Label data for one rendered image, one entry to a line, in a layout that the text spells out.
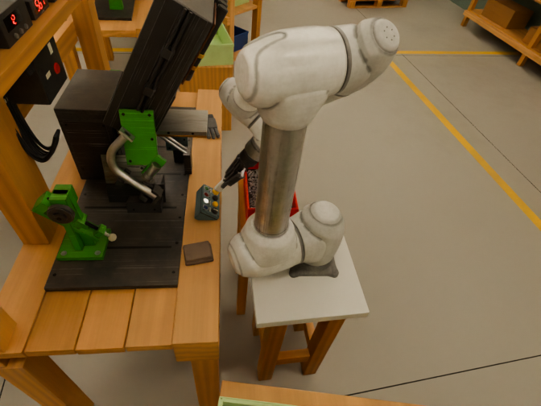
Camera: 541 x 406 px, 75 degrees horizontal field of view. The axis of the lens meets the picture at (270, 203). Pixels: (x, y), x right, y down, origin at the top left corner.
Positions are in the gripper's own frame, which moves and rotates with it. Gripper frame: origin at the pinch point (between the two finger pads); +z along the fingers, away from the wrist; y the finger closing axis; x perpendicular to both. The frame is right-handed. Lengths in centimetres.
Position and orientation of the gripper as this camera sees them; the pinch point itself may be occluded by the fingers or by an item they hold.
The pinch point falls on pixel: (221, 184)
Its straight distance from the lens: 145.0
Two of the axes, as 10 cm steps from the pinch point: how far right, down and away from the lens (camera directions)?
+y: -0.9, -7.3, 6.8
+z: -6.5, 5.6, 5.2
